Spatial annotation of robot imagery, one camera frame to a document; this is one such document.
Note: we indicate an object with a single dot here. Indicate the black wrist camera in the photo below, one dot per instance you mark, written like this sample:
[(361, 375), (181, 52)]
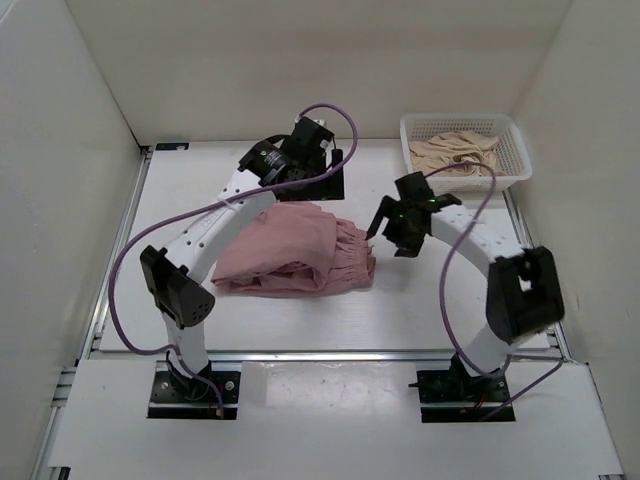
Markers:
[(308, 140), (414, 189)]

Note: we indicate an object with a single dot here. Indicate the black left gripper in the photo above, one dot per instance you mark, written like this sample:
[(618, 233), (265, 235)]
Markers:
[(325, 189)]

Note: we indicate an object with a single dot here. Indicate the pink trousers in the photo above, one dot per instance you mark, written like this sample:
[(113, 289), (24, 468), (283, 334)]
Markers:
[(296, 250)]

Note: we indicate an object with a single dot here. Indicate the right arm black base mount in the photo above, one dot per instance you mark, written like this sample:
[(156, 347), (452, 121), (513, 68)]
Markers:
[(446, 398)]

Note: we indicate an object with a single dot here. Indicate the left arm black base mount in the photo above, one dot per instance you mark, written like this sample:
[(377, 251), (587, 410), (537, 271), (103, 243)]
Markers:
[(170, 400)]

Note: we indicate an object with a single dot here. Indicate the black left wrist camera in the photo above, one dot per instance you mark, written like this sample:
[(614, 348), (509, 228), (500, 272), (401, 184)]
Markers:
[(308, 140)]

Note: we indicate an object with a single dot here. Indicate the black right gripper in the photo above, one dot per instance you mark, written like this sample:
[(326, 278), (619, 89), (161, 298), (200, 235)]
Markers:
[(409, 246)]

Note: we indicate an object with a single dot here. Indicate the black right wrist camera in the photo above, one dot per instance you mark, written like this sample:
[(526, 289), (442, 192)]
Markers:
[(414, 189)]

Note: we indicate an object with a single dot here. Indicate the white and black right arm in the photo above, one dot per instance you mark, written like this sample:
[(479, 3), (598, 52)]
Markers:
[(523, 294)]

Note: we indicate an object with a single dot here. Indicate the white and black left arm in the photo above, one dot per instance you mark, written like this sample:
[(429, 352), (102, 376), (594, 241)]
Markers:
[(175, 273)]

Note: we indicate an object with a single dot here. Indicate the beige trousers in basket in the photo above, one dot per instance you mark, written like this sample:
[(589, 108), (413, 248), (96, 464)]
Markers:
[(456, 153)]

